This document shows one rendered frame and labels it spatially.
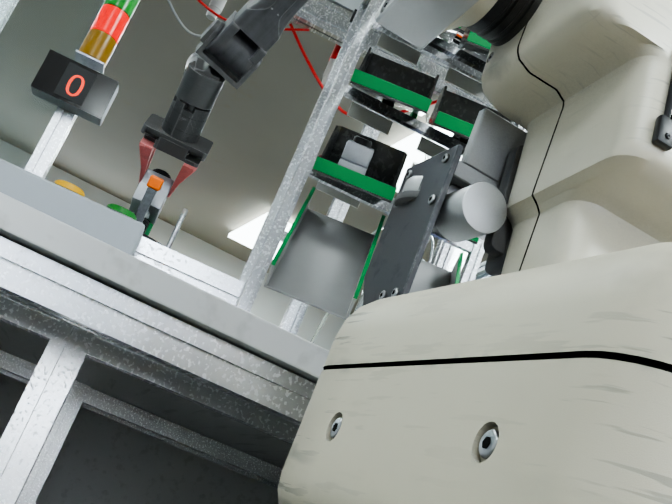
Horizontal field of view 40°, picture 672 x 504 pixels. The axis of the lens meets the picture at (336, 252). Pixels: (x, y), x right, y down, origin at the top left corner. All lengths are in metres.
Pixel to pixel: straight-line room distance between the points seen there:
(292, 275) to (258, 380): 0.49
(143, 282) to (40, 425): 0.33
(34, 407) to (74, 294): 0.29
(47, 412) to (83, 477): 1.75
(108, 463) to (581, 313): 2.64
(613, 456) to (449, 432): 0.08
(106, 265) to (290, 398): 0.22
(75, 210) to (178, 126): 0.28
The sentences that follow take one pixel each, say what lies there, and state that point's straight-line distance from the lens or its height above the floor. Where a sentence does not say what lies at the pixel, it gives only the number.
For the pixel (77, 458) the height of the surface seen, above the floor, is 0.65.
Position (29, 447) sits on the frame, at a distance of 1.13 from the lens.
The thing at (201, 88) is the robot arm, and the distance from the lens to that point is 1.36.
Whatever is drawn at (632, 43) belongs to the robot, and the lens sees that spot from 0.76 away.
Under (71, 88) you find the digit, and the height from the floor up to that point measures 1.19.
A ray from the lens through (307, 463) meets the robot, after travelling 0.41.
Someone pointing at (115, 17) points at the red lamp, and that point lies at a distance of 1.63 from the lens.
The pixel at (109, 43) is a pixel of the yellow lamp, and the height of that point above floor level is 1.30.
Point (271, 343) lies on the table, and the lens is 0.88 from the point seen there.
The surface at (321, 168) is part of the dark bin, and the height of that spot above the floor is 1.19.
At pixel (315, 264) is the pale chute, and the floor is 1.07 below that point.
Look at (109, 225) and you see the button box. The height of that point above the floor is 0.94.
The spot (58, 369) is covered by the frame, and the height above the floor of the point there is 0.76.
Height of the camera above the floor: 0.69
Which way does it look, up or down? 16 degrees up
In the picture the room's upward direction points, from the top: 22 degrees clockwise
